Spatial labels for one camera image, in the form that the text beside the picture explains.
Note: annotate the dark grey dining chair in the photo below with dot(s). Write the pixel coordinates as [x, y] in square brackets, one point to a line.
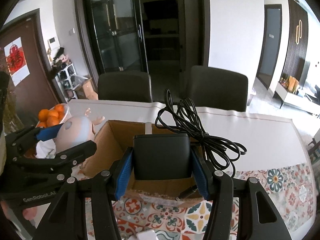
[217, 87]
[125, 87]

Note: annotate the pile of oranges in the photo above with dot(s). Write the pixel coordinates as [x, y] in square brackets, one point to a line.
[52, 120]

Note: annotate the yellow ornaments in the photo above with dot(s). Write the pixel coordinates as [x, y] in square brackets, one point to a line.
[291, 83]

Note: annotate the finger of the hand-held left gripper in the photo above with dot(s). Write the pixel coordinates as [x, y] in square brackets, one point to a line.
[47, 133]
[77, 150]

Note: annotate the white wall intercom panel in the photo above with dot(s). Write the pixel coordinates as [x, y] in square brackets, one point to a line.
[53, 42]

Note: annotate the small white block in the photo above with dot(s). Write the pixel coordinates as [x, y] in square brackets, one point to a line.
[147, 235]

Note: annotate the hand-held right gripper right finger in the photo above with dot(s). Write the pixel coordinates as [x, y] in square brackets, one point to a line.
[200, 175]

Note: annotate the brown entrance door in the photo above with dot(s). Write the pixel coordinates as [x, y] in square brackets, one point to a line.
[35, 55]

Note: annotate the white wall light switch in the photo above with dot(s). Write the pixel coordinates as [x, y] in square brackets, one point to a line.
[71, 31]

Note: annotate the white television stand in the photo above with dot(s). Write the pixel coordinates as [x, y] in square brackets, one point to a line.
[297, 98]

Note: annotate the clear fruit bowl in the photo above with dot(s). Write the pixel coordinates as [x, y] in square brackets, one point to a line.
[66, 112]

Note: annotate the dark open shelf unit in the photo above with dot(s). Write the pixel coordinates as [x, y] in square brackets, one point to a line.
[162, 30]

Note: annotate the gold wall ornament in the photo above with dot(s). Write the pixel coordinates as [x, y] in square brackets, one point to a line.
[298, 31]

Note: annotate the patterned white tablecloth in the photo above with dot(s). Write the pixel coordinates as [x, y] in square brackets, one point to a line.
[250, 140]

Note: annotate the clutter of plush toys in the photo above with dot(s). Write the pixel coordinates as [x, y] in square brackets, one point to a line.
[61, 57]

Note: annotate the grey interior door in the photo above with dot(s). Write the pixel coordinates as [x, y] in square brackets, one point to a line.
[271, 45]

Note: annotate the dark slatted wall panel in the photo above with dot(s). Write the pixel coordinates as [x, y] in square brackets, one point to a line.
[292, 60]

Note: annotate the red paper door poster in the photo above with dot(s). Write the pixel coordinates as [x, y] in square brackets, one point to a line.
[17, 60]

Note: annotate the black glass door cabinet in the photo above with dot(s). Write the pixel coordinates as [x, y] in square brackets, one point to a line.
[117, 30]

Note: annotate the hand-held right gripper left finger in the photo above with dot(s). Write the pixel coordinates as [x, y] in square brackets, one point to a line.
[122, 175]

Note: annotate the open cardboard carton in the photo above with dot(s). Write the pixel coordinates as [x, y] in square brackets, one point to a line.
[86, 88]

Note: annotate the black power adapter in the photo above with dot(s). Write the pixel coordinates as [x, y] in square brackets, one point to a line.
[161, 157]

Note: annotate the brown cardboard box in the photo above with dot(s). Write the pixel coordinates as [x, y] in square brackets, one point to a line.
[110, 140]

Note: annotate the white shoe rack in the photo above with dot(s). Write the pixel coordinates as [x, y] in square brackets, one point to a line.
[65, 80]

